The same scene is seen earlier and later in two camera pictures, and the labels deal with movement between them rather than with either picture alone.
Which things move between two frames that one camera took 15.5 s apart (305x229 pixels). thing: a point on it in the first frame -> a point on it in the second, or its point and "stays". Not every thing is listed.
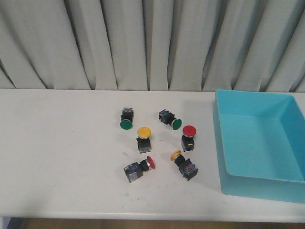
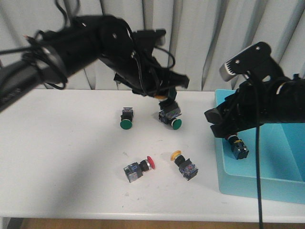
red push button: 188,139 -> 238,149
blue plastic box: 260,141 stays
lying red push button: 135,171 stays
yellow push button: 144,142 -> 169,109
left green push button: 127,118 stays
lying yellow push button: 187,168 stays
